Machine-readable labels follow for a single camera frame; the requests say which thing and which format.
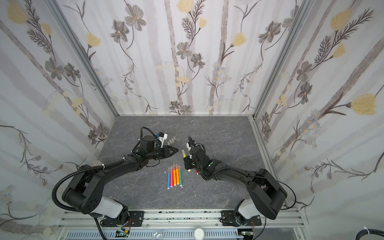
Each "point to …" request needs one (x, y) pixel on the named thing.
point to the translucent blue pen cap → (174, 138)
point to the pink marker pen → (171, 177)
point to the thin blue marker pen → (168, 178)
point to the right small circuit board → (247, 233)
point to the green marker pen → (180, 176)
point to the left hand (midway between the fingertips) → (175, 147)
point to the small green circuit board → (119, 234)
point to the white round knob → (199, 234)
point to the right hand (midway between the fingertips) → (181, 155)
